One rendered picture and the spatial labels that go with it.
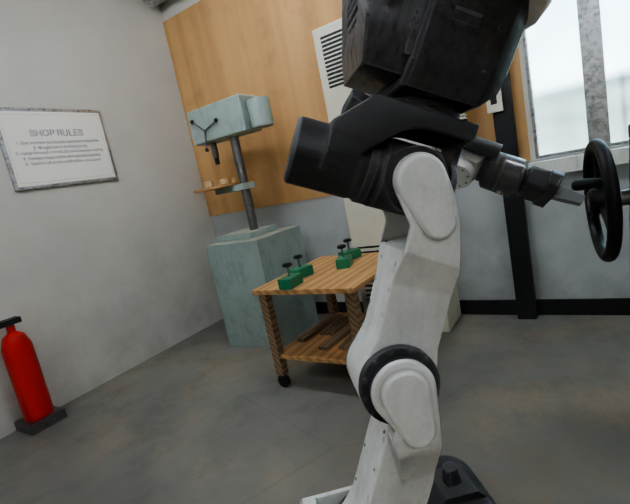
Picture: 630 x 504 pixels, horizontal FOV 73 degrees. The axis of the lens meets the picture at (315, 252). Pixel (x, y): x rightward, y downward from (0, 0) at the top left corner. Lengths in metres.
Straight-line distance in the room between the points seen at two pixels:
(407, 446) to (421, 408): 0.08
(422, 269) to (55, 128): 2.66
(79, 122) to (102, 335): 1.36
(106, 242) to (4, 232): 0.58
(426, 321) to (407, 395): 0.13
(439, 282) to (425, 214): 0.12
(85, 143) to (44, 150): 0.26
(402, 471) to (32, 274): 2.43
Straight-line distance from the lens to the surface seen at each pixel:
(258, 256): 2.61
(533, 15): 0.80
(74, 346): 3.01
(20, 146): 2.97
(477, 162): 1.03
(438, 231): 0.70
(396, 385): 0.74
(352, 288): 1.76
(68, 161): 3.07
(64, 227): 2.99
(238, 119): 2.76
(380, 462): 0.86
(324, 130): 0.70
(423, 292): 0.75
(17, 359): 2.71
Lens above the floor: 0.99
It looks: 10 degrees down
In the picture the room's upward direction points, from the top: 11 degrees counter-clockwise
